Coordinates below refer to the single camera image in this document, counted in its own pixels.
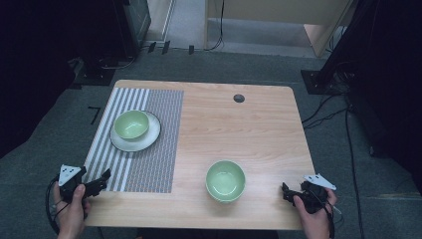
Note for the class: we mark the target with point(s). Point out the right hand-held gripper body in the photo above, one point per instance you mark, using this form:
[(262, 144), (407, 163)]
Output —
[(315, 197)]

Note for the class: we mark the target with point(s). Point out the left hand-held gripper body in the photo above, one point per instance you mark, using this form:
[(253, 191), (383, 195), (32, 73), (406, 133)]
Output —
[(70, 181)]

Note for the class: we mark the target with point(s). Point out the person's right hand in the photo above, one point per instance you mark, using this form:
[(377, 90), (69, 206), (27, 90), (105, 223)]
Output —
[(316, 224)]

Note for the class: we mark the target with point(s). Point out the person's left hand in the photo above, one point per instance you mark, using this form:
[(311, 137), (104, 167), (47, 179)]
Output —
[(71, 215)]

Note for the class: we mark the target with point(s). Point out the white round plate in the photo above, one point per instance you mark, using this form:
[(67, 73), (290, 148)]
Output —
[(146, 141)]

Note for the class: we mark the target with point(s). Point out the green bowl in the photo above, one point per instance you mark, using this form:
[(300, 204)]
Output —
[(131, 125), (225, 182)]

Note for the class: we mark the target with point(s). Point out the grey striped woven placemat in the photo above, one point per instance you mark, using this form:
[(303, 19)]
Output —
[(156, 139)]

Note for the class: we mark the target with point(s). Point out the black floor plate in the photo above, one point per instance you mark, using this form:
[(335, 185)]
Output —
[(94, 77)]

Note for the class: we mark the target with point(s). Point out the small black floor block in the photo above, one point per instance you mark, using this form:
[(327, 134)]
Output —
[(191, 49), (166, 47), (152, 47)]

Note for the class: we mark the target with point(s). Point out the black cabinet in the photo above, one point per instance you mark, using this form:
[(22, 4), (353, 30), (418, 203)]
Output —
[(116, 26)]

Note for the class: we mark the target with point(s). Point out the beige wooden furniture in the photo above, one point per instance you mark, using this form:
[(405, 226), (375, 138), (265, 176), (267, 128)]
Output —
[(282, 13)]

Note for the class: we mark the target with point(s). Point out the black stand base plate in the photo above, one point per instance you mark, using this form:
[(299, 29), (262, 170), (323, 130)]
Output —
[(318, 82)]

